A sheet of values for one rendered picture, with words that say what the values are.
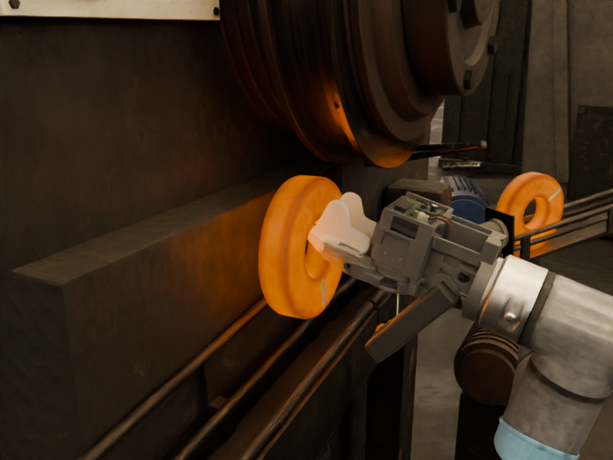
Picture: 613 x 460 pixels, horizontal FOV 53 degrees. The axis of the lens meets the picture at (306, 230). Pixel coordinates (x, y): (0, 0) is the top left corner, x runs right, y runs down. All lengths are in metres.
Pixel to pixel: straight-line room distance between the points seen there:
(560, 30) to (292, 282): 2.99
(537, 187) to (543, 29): 2.34
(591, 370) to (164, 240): 0.39
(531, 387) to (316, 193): 0.28
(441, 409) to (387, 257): 1.33
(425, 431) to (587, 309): 1.27
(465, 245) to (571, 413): 0.18
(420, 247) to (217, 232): 0.20
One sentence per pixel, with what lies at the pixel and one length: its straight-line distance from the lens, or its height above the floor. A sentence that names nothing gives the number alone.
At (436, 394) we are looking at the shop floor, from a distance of 1.98.
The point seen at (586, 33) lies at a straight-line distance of 3.50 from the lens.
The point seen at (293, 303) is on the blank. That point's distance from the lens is 0.64.
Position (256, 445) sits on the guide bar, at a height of 0.69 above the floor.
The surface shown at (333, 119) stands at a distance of 0.68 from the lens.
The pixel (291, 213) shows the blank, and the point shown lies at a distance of 0.62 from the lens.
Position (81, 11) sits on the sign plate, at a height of 1.06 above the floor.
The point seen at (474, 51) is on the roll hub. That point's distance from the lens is 0.84.
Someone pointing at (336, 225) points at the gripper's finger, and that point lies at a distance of 0.64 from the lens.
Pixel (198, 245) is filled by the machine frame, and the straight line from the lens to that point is 0.62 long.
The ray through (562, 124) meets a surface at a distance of 3.52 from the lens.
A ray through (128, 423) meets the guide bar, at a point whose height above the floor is 0.73.
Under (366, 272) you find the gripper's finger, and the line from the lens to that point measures 0.62.
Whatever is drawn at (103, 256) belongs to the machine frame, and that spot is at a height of 0.87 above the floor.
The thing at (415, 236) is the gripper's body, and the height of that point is 0.87.
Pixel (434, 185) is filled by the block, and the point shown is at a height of 0.80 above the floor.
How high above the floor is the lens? 1.05
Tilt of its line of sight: 18 degrees down
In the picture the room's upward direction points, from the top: straight up
